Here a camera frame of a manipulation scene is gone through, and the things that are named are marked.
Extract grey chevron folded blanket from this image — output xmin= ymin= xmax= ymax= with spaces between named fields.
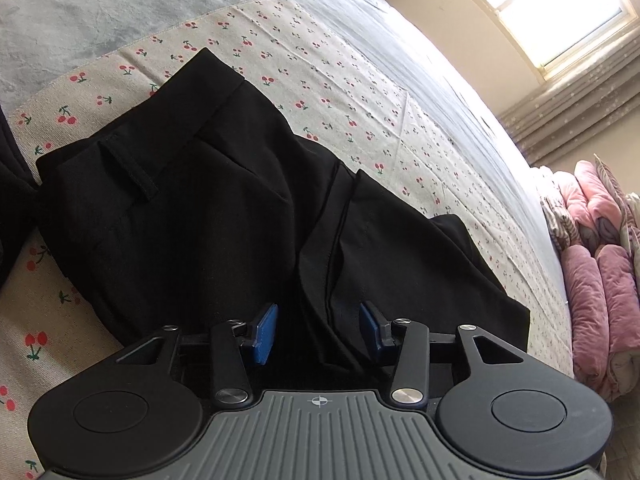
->
xmin=540 ymin=192 xmax=572 ymax=252

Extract dark cloth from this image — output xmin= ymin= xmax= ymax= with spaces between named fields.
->
xmin=0 ymin=119 xmax=38 ymax=283

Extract pale blue bed blanket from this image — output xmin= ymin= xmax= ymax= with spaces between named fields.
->
xmin=0 ymin=0 xmax=563 ymax=271

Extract black pants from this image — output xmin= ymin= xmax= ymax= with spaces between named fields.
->
xmin=35 ymin=47 xmax=531 ymax=392

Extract window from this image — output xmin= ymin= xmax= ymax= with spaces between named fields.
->
xmin=439 ymin=0 xmax=629 ymax=69

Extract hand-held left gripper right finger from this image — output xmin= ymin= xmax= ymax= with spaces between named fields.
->
xmin=359 ymin=301 xmax=525 ymax=406

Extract grey curtain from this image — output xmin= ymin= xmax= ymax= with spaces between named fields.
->
xmin=499 ymin=25 xmax=640 ymax=167

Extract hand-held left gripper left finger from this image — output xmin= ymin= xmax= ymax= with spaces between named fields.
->
xmin=115 ymin=303 xmax=280 ymax=407

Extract light pink folded blanket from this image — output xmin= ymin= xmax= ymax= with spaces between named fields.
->
xmin=552 ymin=160 xmax=633 ymax=252

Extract cherry print bed sheet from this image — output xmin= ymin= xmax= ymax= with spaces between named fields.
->
xmin=0 ymin=0 xmax=575 ymax=480

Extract mauve folded quilt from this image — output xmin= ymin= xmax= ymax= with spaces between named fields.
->
xmin=561 ymin=244 xmax=640 ymax=403

